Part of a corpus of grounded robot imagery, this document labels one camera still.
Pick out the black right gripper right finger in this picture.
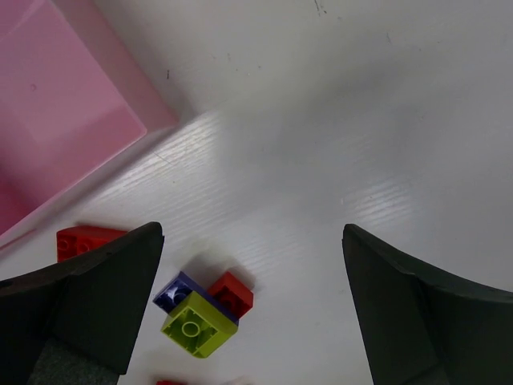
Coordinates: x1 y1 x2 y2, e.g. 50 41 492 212
342 224 512 384

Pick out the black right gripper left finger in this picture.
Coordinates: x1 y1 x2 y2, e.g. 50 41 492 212
1 222 164 384

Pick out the purple lego brick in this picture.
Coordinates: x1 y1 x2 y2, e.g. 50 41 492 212
152 271 239 326

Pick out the red arched lego brick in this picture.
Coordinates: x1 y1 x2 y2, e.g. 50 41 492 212
156 379 188 385

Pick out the lime green lego brick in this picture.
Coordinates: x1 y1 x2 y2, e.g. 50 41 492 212
161 291 238 359

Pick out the red lego brick small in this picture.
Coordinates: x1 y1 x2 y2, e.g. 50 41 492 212
208 271 254 320

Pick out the large pink container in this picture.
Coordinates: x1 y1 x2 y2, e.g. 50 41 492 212
1 1 179 246

